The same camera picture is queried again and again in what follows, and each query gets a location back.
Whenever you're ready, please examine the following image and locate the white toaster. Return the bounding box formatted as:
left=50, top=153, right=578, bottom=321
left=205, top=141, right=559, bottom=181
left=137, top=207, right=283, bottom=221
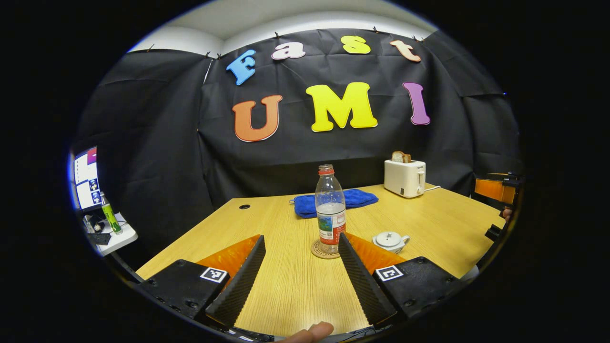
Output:
left=384, top=159, right=427, bottom=198

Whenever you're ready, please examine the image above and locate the round wooden coaster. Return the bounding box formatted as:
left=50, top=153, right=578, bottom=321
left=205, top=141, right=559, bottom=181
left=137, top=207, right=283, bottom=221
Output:
left=311, top=238, right=341, bottom=260

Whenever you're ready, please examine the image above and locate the white teacup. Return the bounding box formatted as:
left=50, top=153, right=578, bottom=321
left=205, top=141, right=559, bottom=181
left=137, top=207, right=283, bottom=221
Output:
left=372, top=232, right=410, bottom=254

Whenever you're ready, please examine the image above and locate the dark gadget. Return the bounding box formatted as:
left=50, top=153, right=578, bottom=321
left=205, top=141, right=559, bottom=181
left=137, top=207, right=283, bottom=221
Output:
left=85, top=215, right=109, bottom=234

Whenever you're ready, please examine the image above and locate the computer monitor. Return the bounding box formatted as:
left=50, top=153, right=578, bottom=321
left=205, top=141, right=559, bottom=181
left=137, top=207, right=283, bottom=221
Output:
left=71, top=146, right=103, bottom=210

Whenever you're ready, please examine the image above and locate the black backdrop cloth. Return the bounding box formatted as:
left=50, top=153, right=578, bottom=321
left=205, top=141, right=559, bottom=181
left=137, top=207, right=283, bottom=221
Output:
left=71, top=29, right=522, bottom=248

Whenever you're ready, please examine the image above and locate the white side table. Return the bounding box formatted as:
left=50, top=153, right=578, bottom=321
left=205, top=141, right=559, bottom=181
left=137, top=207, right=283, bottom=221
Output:
left=83, top=212, right=139, bottom=257

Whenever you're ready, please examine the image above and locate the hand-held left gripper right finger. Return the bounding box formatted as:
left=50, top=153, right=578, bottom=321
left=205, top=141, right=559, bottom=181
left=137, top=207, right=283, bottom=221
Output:
left=337, top=232, right=465, bottom=328

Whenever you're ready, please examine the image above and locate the green drink bottle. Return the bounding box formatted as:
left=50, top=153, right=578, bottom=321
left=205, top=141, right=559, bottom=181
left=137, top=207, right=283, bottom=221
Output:
left=99, top=192, right=122, bottom=234

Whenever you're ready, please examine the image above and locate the blue towel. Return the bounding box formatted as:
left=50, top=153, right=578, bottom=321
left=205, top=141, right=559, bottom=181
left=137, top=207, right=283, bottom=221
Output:
left=292, top=189, right=379, bottom=220

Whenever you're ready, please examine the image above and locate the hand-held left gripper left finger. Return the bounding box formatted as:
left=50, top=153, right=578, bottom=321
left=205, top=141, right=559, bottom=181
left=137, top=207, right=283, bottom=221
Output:
left=138, top=234, right=266, bottom=329

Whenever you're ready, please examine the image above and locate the clear plastic water bottle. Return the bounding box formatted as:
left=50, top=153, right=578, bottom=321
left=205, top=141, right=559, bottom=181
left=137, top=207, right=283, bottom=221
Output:
left=315, top=164, right=347, bottom=254

